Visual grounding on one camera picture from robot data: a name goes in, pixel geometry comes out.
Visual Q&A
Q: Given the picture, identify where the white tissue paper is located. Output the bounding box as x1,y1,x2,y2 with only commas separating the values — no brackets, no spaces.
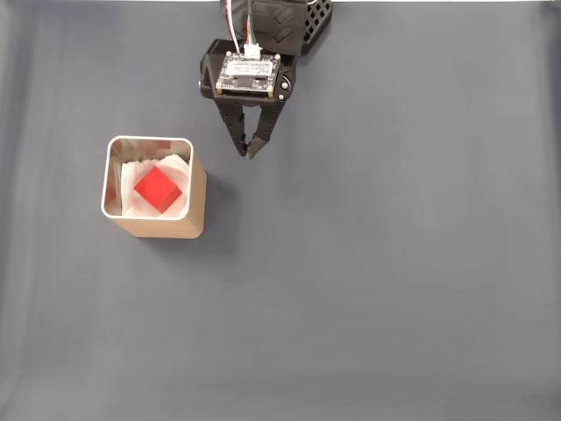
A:
117,152,192,219

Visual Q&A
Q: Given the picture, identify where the camera circuit board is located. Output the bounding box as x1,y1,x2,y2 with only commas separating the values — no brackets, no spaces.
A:
215,49,282,100

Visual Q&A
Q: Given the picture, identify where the white red green wire bundle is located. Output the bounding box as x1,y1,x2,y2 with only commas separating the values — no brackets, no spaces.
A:
222,0,263,59

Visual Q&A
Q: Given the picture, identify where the red cube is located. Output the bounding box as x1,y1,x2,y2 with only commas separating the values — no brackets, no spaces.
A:
132,165,183,215

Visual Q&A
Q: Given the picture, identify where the tan square metal box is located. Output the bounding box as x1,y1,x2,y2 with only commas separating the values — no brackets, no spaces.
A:
100,134,208,239

